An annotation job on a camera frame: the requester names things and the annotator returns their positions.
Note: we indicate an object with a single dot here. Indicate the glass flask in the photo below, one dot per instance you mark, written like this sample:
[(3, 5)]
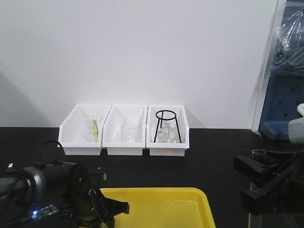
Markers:
[(166, 134)]

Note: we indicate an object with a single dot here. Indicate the white bin left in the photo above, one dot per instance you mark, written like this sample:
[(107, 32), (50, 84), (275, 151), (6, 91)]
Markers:
[(72, 131)]

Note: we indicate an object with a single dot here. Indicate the white bin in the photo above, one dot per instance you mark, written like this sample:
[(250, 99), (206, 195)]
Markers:
[(118, 115), (72, 131), (167, 149)]

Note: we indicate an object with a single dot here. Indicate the black wire tripod stand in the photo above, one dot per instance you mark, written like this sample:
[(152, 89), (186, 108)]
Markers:
[(167, 115)]

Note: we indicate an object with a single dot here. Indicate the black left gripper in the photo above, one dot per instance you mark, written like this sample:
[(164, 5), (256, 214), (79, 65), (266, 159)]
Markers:
[(92, 209)]

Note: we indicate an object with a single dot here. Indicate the white bin right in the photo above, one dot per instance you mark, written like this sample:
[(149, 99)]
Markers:
[(167, 149)]

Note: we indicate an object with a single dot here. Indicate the tall transparent test tube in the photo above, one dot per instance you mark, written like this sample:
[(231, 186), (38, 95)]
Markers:
[(259, 153)]

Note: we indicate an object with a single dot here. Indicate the white bin middle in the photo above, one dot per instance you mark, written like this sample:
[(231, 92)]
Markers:
[(118, 115)]

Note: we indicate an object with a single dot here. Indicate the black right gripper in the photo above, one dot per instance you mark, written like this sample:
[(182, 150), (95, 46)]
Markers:
[(282, 194)]

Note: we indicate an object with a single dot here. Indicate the glass funnel with green stick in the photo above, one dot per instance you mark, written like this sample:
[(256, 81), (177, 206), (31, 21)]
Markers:
[(92, 123)]

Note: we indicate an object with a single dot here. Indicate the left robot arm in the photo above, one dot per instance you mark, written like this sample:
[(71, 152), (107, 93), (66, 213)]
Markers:
[(20, 188)]

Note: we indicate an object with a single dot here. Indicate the clear plastic wrap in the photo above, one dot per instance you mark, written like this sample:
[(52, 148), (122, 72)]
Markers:
[(289, 52)]

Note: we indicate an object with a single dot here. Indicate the yellow plastic tray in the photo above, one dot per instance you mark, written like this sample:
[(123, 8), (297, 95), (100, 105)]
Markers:
[(172, 207)]

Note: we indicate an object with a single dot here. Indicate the glass beaker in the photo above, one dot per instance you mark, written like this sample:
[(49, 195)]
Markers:
[(129, 133)]

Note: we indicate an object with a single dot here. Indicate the grey-blue drying pegboard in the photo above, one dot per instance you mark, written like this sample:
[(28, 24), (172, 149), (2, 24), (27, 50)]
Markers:
[(284, 93)]

